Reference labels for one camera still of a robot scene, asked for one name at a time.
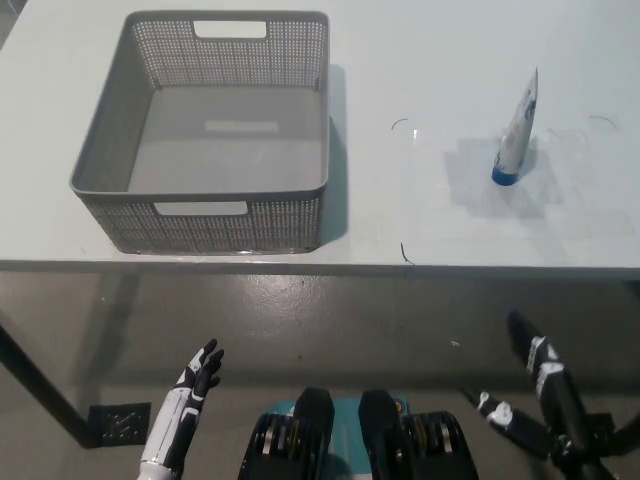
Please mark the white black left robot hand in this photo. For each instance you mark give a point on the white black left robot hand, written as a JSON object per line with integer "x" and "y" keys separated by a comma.
{"x": 175, "y": 415}

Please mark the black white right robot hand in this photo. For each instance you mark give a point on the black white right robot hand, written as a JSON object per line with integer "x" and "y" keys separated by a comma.
{"x": 557, "y": 395}

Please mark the white blue shampoo tube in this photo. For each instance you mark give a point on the white blue shampoo tube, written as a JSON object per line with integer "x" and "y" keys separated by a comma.
{"x": 515, "y": 140}

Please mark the black table foot plate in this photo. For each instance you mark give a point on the black table foot plate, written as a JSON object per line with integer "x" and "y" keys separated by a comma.
{"x": 122, "y": 422}
{"x": 602, "y": 425}

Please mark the black table leg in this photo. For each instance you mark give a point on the black table leg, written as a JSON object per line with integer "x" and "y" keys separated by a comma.
{"x": 629, "y": 432}
{"x": 45, "y": 385}

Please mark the black robot torso teal top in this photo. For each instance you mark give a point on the black robot torso teal top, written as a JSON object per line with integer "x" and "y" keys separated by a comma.
{"x": 310, "y": 440}

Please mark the grey perforated plastic basket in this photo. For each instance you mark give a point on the grey perforated plastic basket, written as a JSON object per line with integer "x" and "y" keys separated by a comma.
{"x": 210, "y": 150}

